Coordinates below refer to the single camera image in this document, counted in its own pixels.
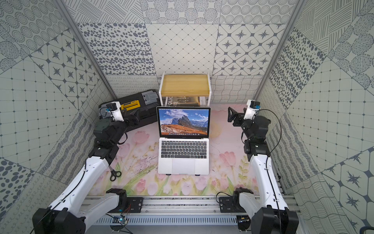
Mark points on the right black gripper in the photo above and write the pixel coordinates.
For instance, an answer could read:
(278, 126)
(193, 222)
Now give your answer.
(240, 117)

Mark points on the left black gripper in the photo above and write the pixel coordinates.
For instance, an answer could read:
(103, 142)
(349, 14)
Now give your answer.
(127, 121)

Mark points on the silver laptop computer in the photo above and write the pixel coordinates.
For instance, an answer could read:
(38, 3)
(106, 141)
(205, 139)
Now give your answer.
(184, 140)

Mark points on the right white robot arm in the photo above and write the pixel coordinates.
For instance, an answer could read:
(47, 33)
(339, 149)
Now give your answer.
(270, 213)

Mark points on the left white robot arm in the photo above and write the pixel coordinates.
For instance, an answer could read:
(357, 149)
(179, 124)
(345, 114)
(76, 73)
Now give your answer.
(64, 215)

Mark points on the pink floral table mat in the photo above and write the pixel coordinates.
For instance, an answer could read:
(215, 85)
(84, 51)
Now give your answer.
(136, 168)

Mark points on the Folio magazine book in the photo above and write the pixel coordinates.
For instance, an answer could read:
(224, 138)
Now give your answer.
(183, 102)

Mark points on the white and wood side table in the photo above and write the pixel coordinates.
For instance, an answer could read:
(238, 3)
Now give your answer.
(186, 85)

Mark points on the left green circuit board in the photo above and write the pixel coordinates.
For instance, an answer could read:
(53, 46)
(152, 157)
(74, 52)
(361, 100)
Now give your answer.
(118, 224)

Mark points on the right black controller box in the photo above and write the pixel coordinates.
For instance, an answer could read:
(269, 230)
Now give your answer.
(243, 222)

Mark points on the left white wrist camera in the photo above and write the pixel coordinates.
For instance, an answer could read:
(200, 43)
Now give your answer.
(115, 110)

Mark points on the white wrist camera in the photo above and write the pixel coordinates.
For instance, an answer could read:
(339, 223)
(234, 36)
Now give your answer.
(253, 107)
(115, 110)

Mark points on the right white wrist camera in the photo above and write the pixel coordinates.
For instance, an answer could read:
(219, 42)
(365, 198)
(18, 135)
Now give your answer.
(253, 107)

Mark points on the black toolbox with yellow handle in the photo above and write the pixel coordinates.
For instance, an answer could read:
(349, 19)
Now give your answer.
(148, 100)

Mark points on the black handled scissors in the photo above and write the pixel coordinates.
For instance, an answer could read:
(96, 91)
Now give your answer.
(114, 174)

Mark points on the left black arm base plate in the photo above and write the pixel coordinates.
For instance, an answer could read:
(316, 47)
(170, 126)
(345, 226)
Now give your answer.
(134, 205)

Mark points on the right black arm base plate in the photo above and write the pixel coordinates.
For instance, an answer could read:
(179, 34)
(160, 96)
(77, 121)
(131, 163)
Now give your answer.
(226, 205)

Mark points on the aluminium mounting rail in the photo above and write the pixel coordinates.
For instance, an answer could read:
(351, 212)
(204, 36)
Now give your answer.
(180, 210)

